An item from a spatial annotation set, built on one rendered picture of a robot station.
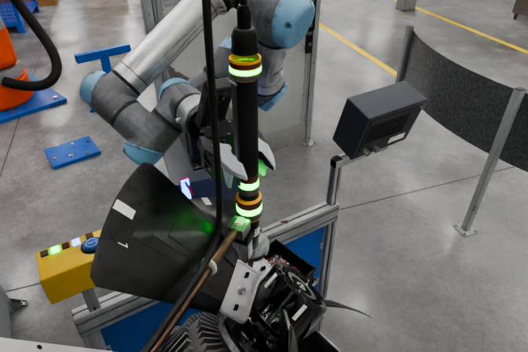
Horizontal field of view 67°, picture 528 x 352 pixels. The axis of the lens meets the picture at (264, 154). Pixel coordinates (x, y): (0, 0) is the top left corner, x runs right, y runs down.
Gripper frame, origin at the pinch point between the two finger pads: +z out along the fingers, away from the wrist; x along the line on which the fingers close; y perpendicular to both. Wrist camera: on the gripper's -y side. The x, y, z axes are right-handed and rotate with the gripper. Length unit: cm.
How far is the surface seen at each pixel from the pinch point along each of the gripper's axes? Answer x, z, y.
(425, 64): -194, -117, 61
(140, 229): 18.0, -2.0, 5.9
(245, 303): 5.3, 5.1, 23.5
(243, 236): 3.3, 1.2, 12.0
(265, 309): 2.9, 7.6, 23.8
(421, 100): -80, -32, 23
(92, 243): 24, -39, 38
